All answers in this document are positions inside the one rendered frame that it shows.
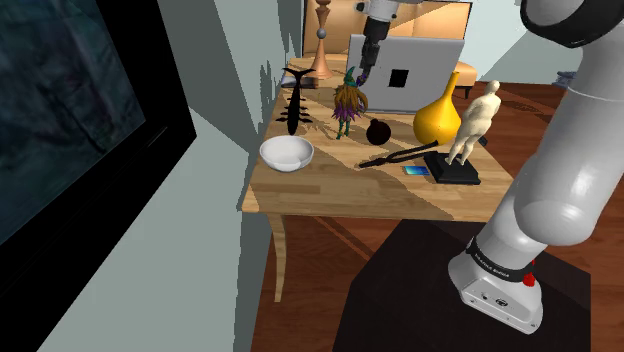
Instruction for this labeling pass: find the light wooden table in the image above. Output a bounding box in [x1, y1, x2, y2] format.
[240, 56, 516, 304]

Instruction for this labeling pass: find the grey laptop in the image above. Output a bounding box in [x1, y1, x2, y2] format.
[345, 33, 466, 115]

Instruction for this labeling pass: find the witch doll figure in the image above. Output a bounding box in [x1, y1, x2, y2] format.
[331, 66, 369, 142]

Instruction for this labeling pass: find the white bowl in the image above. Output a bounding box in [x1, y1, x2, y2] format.
[258, 134, 316, 174]

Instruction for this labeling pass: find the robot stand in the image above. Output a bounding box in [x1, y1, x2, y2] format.
[332, 218, 593, 352]

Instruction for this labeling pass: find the black forked tool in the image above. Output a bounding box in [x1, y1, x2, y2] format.
[358, 139, 440, 170]

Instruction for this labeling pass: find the black fishbone sculpture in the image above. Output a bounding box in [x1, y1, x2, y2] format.
[275, 67, 318, 137]

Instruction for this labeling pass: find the wooden candlestick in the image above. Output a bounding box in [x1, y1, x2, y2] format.
[309, 0, 336, 81]

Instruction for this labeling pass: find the yellow gourd vase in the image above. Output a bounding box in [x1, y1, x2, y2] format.
[412, 70, 463, 147]

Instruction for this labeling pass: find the black framed wall picture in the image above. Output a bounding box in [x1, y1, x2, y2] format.
[0, 0, 198, 352]

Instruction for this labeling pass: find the beige human statue black base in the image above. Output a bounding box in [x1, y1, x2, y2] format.
[422, 79, 503, 186]

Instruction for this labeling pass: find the dark round vase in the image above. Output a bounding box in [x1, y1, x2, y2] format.
[364, 117, 393, 147]

